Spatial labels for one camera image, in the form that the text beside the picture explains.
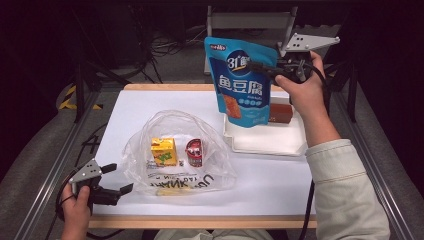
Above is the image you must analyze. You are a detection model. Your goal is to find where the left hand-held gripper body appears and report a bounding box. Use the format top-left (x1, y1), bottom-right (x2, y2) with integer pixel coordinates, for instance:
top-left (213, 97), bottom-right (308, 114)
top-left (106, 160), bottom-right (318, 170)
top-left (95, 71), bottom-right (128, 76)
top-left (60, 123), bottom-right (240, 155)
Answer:
top-left (68, 158), bottom-right (118, 215)

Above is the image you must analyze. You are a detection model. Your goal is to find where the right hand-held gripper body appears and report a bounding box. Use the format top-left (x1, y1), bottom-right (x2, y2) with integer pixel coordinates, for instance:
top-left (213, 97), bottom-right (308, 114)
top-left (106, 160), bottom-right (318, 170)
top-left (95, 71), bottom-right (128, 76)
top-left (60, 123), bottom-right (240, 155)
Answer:
top-left (276, 32), bottom-right (341, 84)

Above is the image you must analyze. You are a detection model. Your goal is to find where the blue snack pouch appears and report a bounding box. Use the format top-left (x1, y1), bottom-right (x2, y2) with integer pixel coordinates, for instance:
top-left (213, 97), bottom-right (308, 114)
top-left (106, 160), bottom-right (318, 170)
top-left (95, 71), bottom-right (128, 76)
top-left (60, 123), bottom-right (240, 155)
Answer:
top-left (203, 35), bottom-right (279, 129)

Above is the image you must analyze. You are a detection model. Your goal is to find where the brown rectangular box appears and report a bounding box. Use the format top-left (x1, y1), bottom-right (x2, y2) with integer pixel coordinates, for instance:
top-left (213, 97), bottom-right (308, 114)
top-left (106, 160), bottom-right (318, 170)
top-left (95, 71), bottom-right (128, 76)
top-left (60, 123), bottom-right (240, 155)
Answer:
top-left (268, 102), bottom-right (294, 125)

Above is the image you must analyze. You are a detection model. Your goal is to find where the yellow drink carton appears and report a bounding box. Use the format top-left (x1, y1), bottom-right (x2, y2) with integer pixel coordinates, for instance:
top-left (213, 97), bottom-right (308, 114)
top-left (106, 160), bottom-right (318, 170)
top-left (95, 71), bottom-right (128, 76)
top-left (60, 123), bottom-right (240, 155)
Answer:
top-left (150, 137), bottom-right (178, 167)

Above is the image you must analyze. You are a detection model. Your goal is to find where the white plastic tray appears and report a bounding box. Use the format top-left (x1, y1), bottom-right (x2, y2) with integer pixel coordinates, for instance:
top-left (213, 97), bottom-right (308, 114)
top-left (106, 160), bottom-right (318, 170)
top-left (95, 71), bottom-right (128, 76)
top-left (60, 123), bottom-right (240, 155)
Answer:
top-left (222, 95), bottom-right (309, 157)

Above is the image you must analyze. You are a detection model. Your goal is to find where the clear plastic smiley bag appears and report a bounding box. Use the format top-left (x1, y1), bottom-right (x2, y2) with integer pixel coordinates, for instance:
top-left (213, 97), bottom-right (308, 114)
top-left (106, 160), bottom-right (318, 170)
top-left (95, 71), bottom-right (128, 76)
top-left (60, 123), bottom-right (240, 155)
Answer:
top-left (120, 109), bottom-right (238, 197)

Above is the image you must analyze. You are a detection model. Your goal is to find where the person's left hand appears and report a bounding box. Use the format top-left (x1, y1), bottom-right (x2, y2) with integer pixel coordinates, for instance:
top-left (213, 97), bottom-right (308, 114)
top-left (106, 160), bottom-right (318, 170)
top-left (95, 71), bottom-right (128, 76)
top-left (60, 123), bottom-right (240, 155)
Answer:
top-left (60, 184), bottom-right (92, 240)

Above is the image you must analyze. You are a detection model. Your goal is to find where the person's right hand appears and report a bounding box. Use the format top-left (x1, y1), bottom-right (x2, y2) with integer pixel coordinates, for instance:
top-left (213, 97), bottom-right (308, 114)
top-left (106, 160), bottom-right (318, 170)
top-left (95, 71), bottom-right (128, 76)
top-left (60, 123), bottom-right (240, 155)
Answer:
top-left (274, 50), bottom-right (331, 118)

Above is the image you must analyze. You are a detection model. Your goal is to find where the yellow black floor tape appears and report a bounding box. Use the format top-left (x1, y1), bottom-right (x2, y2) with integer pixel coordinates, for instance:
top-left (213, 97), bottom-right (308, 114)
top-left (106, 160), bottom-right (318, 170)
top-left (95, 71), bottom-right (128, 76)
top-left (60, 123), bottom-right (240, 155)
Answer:
top-left (59, 85), bottom-right (104, 111)

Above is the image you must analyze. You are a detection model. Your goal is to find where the red round can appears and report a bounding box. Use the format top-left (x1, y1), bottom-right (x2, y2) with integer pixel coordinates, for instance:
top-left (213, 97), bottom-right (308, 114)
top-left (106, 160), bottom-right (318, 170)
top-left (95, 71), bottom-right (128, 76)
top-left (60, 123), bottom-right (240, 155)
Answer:
top-left (184, 138), bottom-right (204, 168)

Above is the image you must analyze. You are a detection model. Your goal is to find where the person's lap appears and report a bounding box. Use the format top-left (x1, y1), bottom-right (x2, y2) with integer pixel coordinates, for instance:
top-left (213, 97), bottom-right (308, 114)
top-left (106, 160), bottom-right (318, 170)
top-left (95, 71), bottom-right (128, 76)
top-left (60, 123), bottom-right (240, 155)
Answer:
top-left (154, 228), bottom-right (278, 240)

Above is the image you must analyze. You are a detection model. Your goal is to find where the white table mat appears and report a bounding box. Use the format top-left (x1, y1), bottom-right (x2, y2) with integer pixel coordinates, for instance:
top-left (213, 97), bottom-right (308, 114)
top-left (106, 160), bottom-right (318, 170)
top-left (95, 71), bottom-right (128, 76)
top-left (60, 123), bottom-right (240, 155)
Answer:
top-left (91, 90), bottom-right (318, 216)

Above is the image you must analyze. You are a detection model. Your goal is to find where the aluminium frame rail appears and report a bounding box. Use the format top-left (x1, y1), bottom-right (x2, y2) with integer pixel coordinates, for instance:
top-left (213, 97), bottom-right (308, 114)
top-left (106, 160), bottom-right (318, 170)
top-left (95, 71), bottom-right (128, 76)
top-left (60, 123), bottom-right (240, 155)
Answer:
top-left (13, 91), bottom-right (103, 240)
top-left (331, 89), bottom-right (418, 240)

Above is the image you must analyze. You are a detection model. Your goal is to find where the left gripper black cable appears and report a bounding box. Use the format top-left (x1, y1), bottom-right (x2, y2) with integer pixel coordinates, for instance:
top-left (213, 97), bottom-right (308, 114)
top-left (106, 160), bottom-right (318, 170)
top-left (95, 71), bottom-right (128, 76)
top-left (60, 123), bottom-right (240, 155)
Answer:
top-left (53, 169), bottom-right (127, 240)

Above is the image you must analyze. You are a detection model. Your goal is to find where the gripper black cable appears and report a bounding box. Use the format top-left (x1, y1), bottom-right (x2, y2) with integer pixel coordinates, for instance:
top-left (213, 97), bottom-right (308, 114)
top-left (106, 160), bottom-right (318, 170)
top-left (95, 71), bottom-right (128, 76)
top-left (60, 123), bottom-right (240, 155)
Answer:
top-left (298, 61), bottom-right (333, 240)
top-left (53, 169), bottom-right (127, 240)

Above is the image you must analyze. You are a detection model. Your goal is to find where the tangle of floor cables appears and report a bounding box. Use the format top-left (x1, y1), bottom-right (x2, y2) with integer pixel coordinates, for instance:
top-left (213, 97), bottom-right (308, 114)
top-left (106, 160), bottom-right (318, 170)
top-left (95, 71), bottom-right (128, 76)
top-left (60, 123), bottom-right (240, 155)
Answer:
top-left (146, 26), bottom-right (208, 58)

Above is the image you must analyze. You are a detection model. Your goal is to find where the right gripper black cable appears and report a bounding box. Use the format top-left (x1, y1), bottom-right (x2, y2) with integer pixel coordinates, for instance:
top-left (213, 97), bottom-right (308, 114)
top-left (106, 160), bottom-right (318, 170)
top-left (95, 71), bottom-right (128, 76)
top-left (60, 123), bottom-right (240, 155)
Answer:
top-left (298, 61), bottom-right (333, 240)

